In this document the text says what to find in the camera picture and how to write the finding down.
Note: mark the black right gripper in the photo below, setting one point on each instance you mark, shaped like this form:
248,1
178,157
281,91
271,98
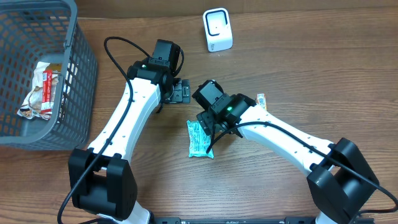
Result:
207,125

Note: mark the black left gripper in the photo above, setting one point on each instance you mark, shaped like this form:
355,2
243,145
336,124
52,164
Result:
181,91

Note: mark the teal wet wipes pack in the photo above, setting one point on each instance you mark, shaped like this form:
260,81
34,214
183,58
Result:
199,141

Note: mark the orange tissue pack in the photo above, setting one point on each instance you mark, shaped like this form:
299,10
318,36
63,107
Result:
261,100

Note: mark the white snack bag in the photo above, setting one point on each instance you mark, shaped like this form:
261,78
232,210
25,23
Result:
40,100

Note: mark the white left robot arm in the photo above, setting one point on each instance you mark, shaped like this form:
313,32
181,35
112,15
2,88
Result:
101,179

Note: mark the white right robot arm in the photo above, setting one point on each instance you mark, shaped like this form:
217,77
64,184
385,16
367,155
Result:
338,176

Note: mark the white barcode scanner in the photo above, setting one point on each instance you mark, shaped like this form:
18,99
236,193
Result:
218,29

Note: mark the grey plastic basket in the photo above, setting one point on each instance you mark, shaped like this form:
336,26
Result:
46,31

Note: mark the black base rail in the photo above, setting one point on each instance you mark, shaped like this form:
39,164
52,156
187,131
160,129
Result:
286,220

